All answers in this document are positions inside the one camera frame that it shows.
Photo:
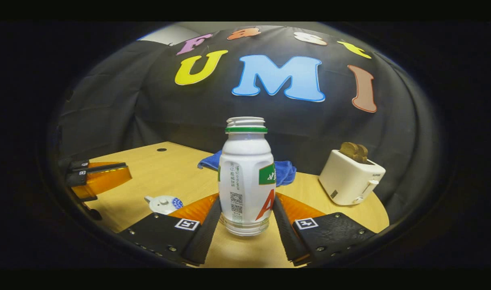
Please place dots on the white plastic water bottle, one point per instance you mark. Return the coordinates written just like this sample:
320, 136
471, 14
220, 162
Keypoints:
245, 173

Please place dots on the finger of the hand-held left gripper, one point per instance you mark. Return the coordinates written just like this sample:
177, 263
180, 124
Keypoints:
104, 181
108, 166

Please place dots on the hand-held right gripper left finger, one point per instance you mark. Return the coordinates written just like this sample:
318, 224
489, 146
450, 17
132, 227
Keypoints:
207, 237

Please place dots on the brown toast slice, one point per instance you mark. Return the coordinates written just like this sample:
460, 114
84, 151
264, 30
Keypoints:
361, 154
347, 150

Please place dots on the white teacup lid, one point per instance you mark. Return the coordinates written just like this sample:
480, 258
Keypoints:
164, 204

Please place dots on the white toaster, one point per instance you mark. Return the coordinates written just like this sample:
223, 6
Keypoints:
346, 181

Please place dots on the blue towel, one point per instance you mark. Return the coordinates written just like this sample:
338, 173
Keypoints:
285, 173

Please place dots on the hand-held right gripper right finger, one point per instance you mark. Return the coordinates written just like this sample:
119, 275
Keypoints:
287, 237

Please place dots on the black backdrop cloth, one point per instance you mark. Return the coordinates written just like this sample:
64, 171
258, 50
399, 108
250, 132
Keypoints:
156, 104

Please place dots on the white ceramic teacup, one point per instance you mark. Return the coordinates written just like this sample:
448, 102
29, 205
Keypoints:
148, 199

